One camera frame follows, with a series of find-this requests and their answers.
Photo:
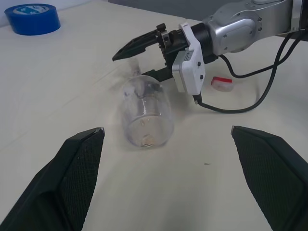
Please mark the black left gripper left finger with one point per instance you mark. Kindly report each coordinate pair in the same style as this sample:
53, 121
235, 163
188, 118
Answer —
60, 183

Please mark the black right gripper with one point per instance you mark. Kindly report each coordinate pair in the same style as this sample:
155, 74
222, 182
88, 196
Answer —
172, 43

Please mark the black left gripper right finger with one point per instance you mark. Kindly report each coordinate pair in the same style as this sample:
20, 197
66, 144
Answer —
276, 178

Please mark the red and white bottle cap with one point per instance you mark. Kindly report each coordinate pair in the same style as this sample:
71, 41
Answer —
222, 86

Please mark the blue tape roll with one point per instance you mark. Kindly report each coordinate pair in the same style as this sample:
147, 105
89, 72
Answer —
31, 24

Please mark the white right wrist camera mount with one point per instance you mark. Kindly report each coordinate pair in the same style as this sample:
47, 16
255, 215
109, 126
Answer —
190, 72

